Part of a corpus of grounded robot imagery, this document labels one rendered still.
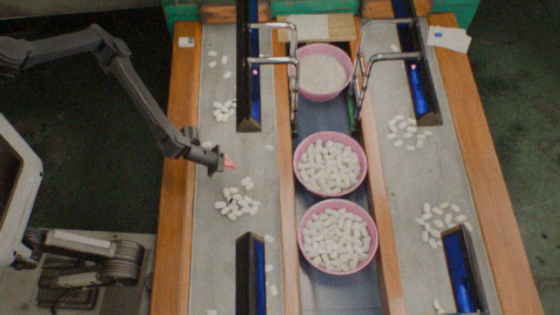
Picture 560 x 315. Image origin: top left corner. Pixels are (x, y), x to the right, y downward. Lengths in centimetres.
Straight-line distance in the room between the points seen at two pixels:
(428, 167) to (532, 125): 133
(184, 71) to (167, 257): 78
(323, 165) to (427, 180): 38
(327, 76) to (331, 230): 68
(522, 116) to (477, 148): 122
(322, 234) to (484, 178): 62
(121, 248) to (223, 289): 36
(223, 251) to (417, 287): 64
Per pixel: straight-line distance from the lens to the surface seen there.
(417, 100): 162
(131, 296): 198
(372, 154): 184
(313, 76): 206
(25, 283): 214
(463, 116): 202
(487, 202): 186
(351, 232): 173
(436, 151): 193
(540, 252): 277
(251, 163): 182
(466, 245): 137
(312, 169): 180
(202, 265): 168
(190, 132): 170
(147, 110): 166
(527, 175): 294
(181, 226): 171
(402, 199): 180
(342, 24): 221
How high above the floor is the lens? 232
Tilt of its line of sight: 61 degrees down
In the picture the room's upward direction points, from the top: 1 degrees counter-clockwise
